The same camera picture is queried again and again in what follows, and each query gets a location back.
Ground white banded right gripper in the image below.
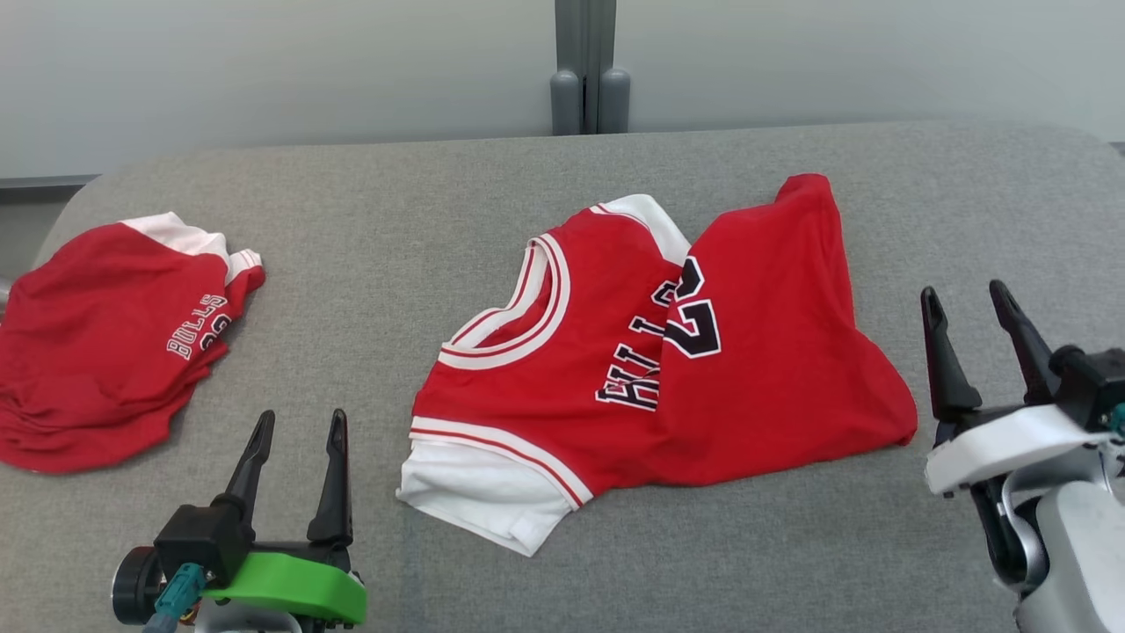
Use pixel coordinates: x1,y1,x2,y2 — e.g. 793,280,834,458
919,280,1114,498

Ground red Bulls jersey white sleeves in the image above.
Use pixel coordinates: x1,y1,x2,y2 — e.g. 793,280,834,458
396,173,919,557

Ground grey partition wall post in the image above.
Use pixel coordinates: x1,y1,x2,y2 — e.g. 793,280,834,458
555,0,616,135

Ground grey wall skirting strip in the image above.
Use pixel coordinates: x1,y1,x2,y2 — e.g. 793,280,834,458
0,174,99,190

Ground grey cylindrical post foot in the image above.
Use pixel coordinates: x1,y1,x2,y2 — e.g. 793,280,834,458
550,70,583,136
599,69,632,135

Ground red Bulls shorts white trim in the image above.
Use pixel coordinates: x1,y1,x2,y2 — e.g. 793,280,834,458
0,211,266,476

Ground left cable with teal connector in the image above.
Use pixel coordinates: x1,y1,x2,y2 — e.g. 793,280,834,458
141,563,210,633

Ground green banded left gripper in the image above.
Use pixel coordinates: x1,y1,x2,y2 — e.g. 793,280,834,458
202,408,369,629

